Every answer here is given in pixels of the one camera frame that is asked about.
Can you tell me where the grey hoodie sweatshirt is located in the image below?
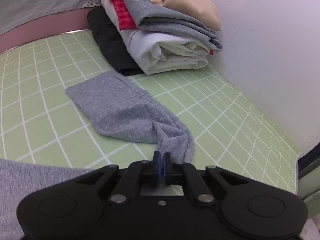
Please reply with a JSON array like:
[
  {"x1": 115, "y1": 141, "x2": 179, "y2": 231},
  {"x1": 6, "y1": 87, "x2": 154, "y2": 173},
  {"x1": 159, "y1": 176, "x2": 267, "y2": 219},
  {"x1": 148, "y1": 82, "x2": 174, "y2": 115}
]
[{"x1": 1, "y1": 70, "x2": 195, "y2": 239}]

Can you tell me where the folded white garment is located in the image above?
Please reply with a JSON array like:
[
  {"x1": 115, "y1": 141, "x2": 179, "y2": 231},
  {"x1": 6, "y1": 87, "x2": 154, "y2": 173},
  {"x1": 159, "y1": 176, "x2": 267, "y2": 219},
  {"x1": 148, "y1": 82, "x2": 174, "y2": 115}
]
[{"x1": 101, "y1": 0, "x2": 210, "y2": 75}]

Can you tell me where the folded black garment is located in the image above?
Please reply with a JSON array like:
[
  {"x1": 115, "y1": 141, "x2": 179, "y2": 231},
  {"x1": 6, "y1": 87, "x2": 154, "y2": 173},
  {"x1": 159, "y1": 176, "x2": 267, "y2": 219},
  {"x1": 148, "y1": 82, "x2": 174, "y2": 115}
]
[{"x1": 87, "y1": 7, "x2": 143, "y2": 76}]

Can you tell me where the green grid cutting mat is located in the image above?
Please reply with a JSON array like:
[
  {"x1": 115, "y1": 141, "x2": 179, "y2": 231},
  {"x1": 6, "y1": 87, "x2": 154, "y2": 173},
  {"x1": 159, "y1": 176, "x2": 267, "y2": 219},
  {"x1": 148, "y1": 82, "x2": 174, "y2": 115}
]
[{"x1": 1, "y1": 30, "x2": 300, "y2": 192}]

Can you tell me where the folded red striped garment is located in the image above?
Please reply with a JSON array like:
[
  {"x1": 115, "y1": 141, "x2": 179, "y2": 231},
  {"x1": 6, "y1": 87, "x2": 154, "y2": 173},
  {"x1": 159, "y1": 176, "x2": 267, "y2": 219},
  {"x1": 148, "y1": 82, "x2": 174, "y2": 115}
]
[{"x1": 110, "y1": 0, "x2": 137, "y2": 31}]

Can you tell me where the folded grey garment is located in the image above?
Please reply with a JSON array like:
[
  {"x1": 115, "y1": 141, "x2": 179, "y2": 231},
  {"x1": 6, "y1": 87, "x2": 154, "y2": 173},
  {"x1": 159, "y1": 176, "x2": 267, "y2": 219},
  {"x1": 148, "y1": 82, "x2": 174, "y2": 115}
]
[{"x1": 124, "y1": 0, "x2": 223, "y2": 52}]

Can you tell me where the pink bed edge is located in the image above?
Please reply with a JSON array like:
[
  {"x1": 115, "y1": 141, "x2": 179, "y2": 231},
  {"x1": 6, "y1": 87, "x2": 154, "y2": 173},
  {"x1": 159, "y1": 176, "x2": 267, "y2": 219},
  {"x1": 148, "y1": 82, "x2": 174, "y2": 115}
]
[{"x1": 1, "y1": 8, "x2": 92, "y2": 53}]

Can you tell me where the folded beige garment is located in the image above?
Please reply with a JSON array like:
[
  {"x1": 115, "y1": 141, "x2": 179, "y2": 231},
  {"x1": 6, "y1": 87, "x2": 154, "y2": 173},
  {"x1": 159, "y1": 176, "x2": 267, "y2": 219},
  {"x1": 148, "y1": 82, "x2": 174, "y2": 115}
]
[{"x1": 150, "y1": 0, "x2": 221, "y2": 31}]

